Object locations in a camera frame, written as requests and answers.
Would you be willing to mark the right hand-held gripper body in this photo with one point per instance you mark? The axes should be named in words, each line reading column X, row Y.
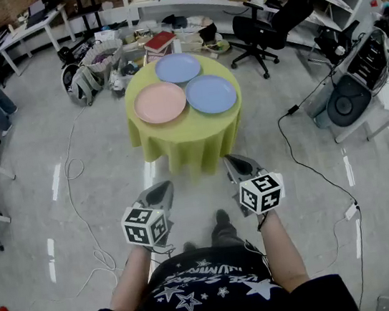
column 260, row 195

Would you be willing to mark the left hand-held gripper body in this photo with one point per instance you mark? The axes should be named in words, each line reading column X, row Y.
column 143, row 227

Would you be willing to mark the blue big plate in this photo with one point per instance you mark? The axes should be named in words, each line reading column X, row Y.
column 177, row 67
column 210, row 94

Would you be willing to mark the pink big plate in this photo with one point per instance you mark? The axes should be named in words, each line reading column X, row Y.
column 159, row 102

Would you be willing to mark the person's left forearm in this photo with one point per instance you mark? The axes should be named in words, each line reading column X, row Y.
column 130, row 280

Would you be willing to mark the person's right forearm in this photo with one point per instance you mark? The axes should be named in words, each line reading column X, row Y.
column 281, row 254

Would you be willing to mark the person's right leg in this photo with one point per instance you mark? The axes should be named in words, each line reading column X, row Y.
column 225, row 230

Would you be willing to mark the person's leg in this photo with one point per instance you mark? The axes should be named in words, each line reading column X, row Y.
column 225, row 230
column 189, row 247

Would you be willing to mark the person's left leg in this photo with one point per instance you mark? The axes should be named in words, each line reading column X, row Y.
column 189, row 247

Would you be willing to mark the white power strip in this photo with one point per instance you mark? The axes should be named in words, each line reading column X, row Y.
column 350, row 212

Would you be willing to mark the round table with green cloth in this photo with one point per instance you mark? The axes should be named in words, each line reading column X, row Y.
column 185, row 141

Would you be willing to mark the person's black star-print shirt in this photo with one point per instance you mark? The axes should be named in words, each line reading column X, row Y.
column 209, row 304

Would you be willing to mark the grey and black machine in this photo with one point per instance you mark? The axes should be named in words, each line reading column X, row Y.
column 348, row 106

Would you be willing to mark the clear plastic storage bin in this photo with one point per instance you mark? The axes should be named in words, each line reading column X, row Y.
column 132, row 77

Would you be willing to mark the grey backpack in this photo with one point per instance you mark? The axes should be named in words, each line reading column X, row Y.
column 87, row 83

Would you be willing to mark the round tray with yellow toys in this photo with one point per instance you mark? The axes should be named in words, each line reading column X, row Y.
column 219, row 46

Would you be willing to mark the black office chair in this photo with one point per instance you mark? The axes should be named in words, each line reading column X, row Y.
column 270, row 34

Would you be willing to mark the white mug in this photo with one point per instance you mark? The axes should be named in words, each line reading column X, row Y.
column 339, row 50

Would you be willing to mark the black mesh visitor chair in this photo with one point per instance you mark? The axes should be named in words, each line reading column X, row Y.
column 330, row 44

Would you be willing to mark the black round bag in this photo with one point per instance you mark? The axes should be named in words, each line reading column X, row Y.
column 67, row 77

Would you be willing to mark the white pleated basket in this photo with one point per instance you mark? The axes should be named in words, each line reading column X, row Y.
column 104, row 62

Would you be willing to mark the black tote bag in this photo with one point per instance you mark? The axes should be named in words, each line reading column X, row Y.
column 208, row 33

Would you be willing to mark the red hardcover book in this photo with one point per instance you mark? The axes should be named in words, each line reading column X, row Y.
column 160, row 41

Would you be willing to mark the white perforated crate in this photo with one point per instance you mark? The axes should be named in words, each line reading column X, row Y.
column 107, row 35

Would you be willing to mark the white shelving unit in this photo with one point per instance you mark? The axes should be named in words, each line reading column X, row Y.
column 193, row 1

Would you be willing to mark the white desk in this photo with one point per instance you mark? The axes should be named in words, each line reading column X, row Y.
column 17, row 34

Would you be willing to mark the open laptop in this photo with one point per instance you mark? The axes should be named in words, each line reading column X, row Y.
column 35, row 15

